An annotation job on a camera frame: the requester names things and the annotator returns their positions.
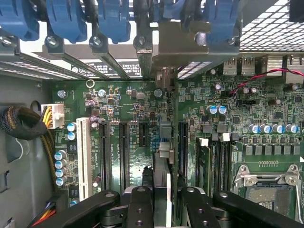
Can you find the RAM stick with white label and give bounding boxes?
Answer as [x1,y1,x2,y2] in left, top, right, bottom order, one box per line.
[196,137,212,192]

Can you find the long black expansion slot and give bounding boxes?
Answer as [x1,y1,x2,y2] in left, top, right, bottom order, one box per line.
[118,122,131,196]
[99,121,112,191]

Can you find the CPU socket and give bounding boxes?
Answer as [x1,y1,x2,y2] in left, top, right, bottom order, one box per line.
[233,163,304,224]

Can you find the short black expansion slot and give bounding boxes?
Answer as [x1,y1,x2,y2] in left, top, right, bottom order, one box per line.
[138,123,150,148]

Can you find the white expansion slot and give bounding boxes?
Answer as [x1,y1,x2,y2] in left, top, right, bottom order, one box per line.
[76,117,93,202]

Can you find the green motherboard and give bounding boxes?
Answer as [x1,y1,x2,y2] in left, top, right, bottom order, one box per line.
[51,56,304,214]

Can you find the white power connector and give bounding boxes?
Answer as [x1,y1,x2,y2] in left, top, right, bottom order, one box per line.
[40,104,66,130]

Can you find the metal slot cover plate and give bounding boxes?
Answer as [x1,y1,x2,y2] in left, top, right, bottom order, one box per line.
[0,35,79,81]
[89,33,132,80]
[133,35,154,80]
[44,35,108,80]

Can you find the grey PC case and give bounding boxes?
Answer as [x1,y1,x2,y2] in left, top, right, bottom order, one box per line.
[0,0,304,228]

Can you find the coloured power wires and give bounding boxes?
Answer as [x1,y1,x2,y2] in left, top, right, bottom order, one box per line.
[30,201,58,228]

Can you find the black sleeved cable bundle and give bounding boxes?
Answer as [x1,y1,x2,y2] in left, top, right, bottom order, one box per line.
[0,106,58,192]

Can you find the red and black twisted wire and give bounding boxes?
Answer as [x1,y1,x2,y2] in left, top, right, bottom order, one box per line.
[228,68,304,96]

